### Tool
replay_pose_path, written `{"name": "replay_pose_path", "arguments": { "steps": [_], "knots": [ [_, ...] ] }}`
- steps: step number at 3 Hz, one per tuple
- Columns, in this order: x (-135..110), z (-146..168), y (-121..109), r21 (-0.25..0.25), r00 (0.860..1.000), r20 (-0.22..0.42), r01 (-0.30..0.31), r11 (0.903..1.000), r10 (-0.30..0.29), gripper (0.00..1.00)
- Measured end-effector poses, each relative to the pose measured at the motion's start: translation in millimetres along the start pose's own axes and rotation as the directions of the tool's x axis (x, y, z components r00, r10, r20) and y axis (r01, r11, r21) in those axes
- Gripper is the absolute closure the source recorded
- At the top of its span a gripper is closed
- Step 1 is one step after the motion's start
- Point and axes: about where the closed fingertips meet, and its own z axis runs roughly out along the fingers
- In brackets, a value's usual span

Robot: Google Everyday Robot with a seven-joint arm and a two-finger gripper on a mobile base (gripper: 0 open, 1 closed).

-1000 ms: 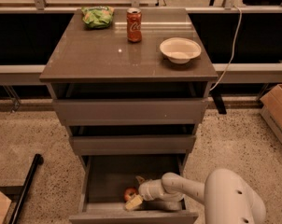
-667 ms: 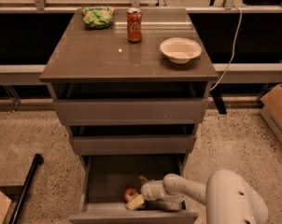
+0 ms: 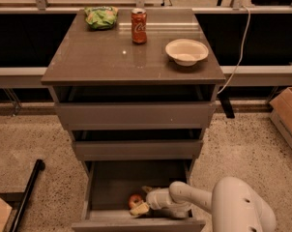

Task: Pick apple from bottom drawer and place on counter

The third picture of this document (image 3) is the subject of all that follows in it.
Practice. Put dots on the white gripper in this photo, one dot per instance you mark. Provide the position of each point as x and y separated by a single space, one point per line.
158 199

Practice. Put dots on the red apple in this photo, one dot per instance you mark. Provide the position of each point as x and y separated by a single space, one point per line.
135 200

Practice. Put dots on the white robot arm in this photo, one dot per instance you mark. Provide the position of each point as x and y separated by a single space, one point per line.
233 204

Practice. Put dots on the grey open bottom drawer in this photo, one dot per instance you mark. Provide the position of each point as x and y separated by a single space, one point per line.
111 184

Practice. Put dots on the grey middle drawer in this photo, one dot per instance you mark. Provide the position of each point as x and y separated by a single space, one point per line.
138 150

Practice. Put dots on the grey top drawer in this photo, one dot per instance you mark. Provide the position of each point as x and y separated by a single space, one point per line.
134 116

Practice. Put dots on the grey drawer cabinet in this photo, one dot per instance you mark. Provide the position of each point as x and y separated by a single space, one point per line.
107 67

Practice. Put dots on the black pole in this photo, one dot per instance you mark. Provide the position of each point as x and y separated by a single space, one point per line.
38 167

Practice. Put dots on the black table leg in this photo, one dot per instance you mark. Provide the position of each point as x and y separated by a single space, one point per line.
226 104

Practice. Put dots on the white paper bowl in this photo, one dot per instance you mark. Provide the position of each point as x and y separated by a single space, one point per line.
185 52

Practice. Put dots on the cardboard box right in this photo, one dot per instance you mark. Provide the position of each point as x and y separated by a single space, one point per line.
281 116

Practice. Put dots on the red soda can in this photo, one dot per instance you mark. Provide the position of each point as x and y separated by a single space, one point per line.
138 25

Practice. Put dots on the green chip bag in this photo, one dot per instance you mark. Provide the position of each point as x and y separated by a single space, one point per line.
101 18

